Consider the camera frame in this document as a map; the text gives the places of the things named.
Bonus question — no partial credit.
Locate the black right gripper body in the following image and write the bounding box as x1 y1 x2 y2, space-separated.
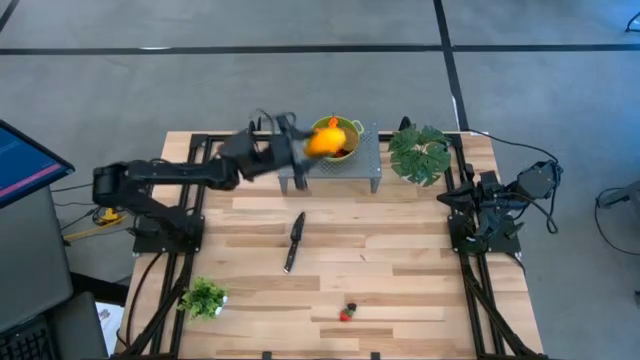
467 169 506 239

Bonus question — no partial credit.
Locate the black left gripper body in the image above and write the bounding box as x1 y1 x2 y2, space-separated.
272 113 310 191

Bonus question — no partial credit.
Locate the long yellow toy fruit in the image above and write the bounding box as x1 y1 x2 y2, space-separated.
304 124 349 159

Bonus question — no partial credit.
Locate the green colander bowl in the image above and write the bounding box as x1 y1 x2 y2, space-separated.
309 115 365 164

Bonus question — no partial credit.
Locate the grey perforated metal stand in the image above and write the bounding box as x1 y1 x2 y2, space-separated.
277 119 384 195

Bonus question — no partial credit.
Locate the black-handled kitchen knife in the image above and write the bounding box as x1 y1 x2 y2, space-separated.
283 210 306 275

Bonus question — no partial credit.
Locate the large plant in white pot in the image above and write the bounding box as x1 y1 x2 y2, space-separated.
388 124 454 187

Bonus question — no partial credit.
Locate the small green potted plant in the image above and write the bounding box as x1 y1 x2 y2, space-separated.
177 276 230 322

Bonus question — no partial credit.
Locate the yellow plug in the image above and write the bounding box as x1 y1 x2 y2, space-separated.
97 205 126 226

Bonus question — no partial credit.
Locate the white paper sheet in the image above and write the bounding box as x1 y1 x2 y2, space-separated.
94 301 126 359

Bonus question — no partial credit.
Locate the computer monitor blue screen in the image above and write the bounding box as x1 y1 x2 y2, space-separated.
0 118 76 210

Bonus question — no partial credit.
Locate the black keyboard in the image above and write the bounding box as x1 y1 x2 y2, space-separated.
0 315 54 360

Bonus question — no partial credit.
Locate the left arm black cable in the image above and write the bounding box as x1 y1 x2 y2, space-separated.
249 108 296 136

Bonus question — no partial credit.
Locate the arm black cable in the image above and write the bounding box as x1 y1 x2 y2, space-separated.
249 108 296 136
467 128 561 235

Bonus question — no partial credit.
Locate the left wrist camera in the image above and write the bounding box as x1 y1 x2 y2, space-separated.
234 128 271 159

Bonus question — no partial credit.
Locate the black aluminium table frame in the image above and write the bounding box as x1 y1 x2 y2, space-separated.
112 130 549 360

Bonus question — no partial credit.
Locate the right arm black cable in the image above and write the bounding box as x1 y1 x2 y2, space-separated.
467 128 561 235

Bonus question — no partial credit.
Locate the black floor cable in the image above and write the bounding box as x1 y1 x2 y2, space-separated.
593 185 640 257

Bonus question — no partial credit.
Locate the yellow cable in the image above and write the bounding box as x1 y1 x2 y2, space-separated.
62 215 132 242

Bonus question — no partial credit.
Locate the black hose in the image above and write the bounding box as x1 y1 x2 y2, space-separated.
122 252 166 351

